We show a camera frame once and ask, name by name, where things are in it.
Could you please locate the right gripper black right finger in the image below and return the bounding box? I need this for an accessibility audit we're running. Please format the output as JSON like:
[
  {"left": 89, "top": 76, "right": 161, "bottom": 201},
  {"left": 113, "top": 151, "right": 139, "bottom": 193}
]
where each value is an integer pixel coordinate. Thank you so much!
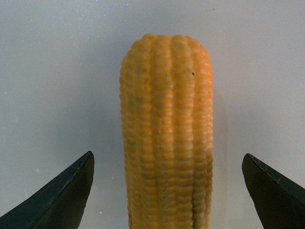
[{"left": 242, "top": 154, "right": 305, "bottom": 229}]

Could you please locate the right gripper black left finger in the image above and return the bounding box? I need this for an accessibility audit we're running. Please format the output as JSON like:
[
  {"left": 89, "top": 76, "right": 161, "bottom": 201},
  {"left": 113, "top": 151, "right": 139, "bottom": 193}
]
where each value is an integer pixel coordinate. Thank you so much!
[{"left": 0, "top": 151, "right": 94, "bottom": 229}]

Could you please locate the yellow corn cob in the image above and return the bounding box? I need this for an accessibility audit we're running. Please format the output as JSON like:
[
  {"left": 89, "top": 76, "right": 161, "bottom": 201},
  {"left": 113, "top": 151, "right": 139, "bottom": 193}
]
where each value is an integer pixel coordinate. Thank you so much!
[{"left": 120, "top": 34, "right": 213, "bottom": 229}]

